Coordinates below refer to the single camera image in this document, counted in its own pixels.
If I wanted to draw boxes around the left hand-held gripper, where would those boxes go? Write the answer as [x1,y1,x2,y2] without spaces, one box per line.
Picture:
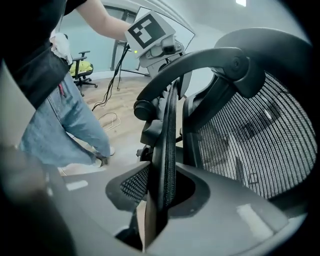
[124,9,193,99]

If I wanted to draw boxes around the person's left forearm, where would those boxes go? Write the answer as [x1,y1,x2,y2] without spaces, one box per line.
[74,0,133,41]

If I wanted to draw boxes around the yellow green jacket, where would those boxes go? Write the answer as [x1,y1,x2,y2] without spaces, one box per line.
[69,61,94,76]

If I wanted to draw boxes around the person's blue jeans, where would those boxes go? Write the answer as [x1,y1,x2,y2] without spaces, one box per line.
[19,71,112,167]

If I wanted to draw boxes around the person's black shirt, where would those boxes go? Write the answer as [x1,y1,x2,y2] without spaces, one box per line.
[0,0,87,111]

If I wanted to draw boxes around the white cable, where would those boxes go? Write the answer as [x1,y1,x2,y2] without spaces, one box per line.
[97,111,122,133]

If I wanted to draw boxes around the small black swivel chair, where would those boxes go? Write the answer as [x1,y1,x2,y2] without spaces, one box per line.
[69,50,99,98]

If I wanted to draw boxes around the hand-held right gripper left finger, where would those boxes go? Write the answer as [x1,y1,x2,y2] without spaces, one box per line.
[46,160,151,256]

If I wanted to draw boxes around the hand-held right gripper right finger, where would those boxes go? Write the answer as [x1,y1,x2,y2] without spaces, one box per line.
[145,161,304,256]

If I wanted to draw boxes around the white cloth bundle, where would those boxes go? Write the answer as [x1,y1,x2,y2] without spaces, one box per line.
[49,31,74,65]

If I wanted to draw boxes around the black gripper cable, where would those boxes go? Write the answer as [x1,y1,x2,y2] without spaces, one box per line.
[91,43,132,112]

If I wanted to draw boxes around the black office chair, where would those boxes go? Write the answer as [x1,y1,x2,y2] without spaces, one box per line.
[117,26,318,248]

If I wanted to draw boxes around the black metal floor stand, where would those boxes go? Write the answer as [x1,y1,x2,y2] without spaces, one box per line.
[113,37,152,91]

